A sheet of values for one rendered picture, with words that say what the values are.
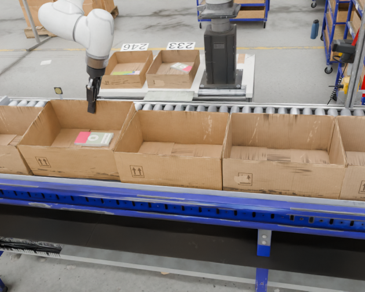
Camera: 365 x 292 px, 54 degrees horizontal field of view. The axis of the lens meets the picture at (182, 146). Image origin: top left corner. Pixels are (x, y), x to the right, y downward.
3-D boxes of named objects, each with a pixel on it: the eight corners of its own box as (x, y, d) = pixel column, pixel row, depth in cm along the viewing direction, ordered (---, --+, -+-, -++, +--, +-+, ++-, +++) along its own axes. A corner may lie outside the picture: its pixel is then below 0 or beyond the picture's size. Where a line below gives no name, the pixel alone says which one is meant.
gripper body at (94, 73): (101, 72, 139) (99, 91, 145) (109, 62, 146) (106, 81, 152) (83, 65, 139) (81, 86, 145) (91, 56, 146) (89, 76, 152)
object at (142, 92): (255, 57, 261) (255, 53, 259) (252, 97, 216) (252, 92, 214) (124, 58, 281) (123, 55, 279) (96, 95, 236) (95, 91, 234)
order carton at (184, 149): (230, 146, 154) (230, 112, 144) (222, 194, 131) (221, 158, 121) (142, 141, 163) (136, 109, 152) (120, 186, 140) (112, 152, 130)
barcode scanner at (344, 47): (327, 56, 189) (332, 36, 182) (350, 59, 187) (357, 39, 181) (328, 61, 184) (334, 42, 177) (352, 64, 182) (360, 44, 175)
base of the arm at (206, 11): (200, 7, 217) (200, -3, 214) (237, 4, 211) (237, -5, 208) (193, 16, 203) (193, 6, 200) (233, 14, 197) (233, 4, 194)
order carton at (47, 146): (142, 131, 162) (134, 100, 150) (123, 181, 141) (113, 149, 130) (61, 128, 170) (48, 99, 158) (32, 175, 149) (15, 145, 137)
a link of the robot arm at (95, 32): (116, 50, 143) (86, 38, 143) (121, 12, 133) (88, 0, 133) (103, 61, 134) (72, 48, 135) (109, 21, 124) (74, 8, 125)
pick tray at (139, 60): (154, 63, 262) (152, 50, 256) (142, 88, 232) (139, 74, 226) (117, 64, 267) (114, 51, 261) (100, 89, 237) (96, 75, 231)
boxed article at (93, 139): (81, 134, 164) (80, 131, 163) (114, 135, 161) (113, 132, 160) (75, 145, 159) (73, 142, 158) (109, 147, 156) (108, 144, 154)
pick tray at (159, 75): (200, 62, 255) (199, 49, 249) (190, 88, 225) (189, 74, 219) (161, 62, 261) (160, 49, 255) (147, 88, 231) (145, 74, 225)
